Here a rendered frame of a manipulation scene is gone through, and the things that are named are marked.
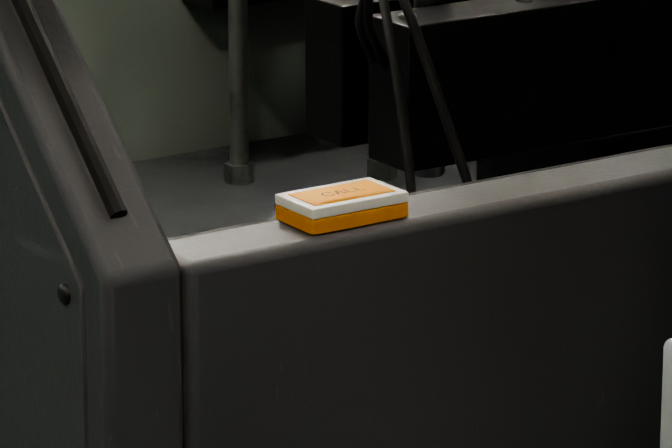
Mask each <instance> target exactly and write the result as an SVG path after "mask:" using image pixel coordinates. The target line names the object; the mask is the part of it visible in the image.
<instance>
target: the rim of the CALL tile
mask: <svg viewBox="0 0 672 448"><path fill-rule="evenodd" d="M367 179H368V180H370V181H373V182H375V183H378V184H380V185H383V186H386V187H388V188H391V189H393V190H396V191H395V192H389V193H384V194H379V195H373V196H368V197H363V198H357V199H352V200H346V201H341V202H336V203H330V204H325V205H320V206H313V205H311V204H309V203H306V202H304V201H302V200H299V199H297V198H294V197H292V196H290V195H288V194H290V193H295V192H301V191H306V190H312V189H317V188H323V187H328V186H334V185H339V184H345V183H350V182H356V181H361V180H367ZM408 195H409V193H408V192H407V191H404V190H402V189H399V188H396V187H394V186H391V185H389V184H386V183H384V182H381V181H379V180H376V179H374V178H371V177H367V178H361V179H356V180H350V181H345V182H339V183H334V184H328V185H323V186H317V187H312V188H306V189H300V190H295V191H289V192H284V193H278V194H276V195H275V203H276V204H277V205H280V206H282V207H284V208H287V209H289V210H291V211H294V212H296V213H298V214H301V215H303V216H306V217H308V218H310V219H313V220H314V219H320V218H325V217H330V216H335V215H341V214H346V213H351V212H357V211H362V210H367V209H372V208H378V207H383V206H388V205H394V204H399V203H404V202H408Z"/></svg>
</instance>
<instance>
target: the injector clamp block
mask: <svg viewBox="0 0 672 448"><path fill-rule="evenodd" d="M388 1H389V7H390V12H391V18H392V23H393V28H394V34H395V40H396V46H397V52H398V58H399V64H400V70H401V76H402V83H403V89H404V96H405V102H406V109H407V116H408V123H409V131H410V139H411V146H412V154H413V162H414V172H416V171H422V170H427V169H433V168H438V167H444V166H449V165H455V164H456V163H455V160H454V157H453V154H452V151H451V148H450V145H449V142H448V139H447V136H446V133H445V130H444V127H443V124H442V121H441V118H440V115H439V112H438V109H437V107H436V104H435V101H434V98H433V95H432V92H431V89H430V86H429V83H428V80H427V77H426V74H425V71H424V68H423V65H422V62H421V60H420V57H419V54H418V51H417V48H416V45H415V43H414V40H413V37H412V34H411V31H410V29H409V26H408V24H407V21H406V19H405V16H404V14H403V11H402V8H401V6H400V3H399V1H398V0H388ZM409 1H410V3H411V6H412V9H413V11H414V14H415V16H416V19H417V21H418V24H419V26H420V29H421V32H422V35H423V37H424V40H425V43H426V46H427V49H428V51H429V54H430V57H431V60H432V63H433V66H434V68H435V71H436V74H437V77H438V80H439V83H440V86H441V89H442V92H443V95H444V98H445V101H446V104H447V107H448V110H449V113H450V116H451V119H452V122H453V125H454V128H455V131H456V134H457V137H458V140H459V143H460V146H461V149H462V152H463V155H464V158H465V160H466V162H471V161H477V168H476V181H477V180H482V179H487V178H493V177H498V176H503V175H509V174H514V173H519V172H525V171H530V170H536V169H541V168H546V167H552V166H557V165H562V164H568V163H573V162H578V161H584V160H589V159H594V158H600V157H605V156H610V155H616V154H621V153H626V152H632V151H637V150H642V149H648V148H653V147H658V146H664V145H669V144H672V0H447V4H441V5H434V6H426V7H419V8H414V0H409ZM358 2H359V0H305V95H306V134H307V135H310V136H313V137H315V138H318V139H321V140H323V141H326V142H328V143H331V144H334V145H336V146H339V147H342V148H346V147H352V146H357V145H363V144H368V156H369V158H370V159H373V160H375V161H378V162H381V163H383V164H386V165H389V166H391V167H394V168H396V169H399V170H402V171H404V161H403V153H402V145H401V138H400V130H399V122H398V115H397V108H396V102H395V95H394V89H393V82H392V75H391V69H390V63H389V57H388V51H387V45H386V39H385V33H384V28H383V22H382V17H381V12H380V6H379V1H378V0H373V23H374V27H375V30H376V33H377V35H378V38H379V40H380V42H381V44H382V46H383V48H384V51H385V53H386V55H387V58H388V65H387V68H386V69H384V68H382V67H381V64H380V62H379V60H378V58H377V56H376V53H375V56H376V58H375V62H374V64H373V65H372V64H369V62H368V59H367V56H366V54H365V52H364V50H363V48H362V45H361V43H360V41H359V38H358V36H357V32H356V27H355V15H356V10H357V6H358ZM404 172H405V171H404Z"/></svg>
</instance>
